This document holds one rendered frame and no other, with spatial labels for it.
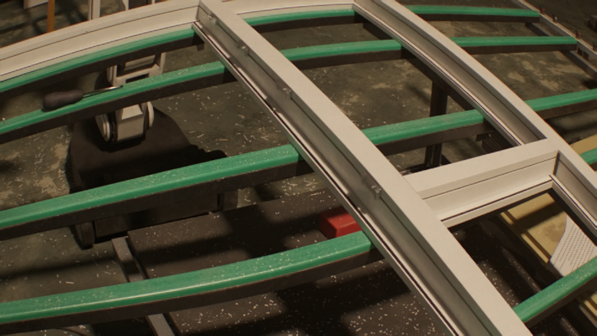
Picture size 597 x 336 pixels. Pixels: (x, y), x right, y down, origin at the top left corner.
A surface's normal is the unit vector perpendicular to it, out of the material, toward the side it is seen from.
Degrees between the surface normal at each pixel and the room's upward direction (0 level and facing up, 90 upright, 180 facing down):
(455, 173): 0
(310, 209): 0
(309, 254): 0
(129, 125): 106
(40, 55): 90
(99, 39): 90
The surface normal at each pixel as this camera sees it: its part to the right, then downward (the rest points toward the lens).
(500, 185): 0.40, 0.51
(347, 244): 0.04, -0.84
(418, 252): -0.91, 0.18
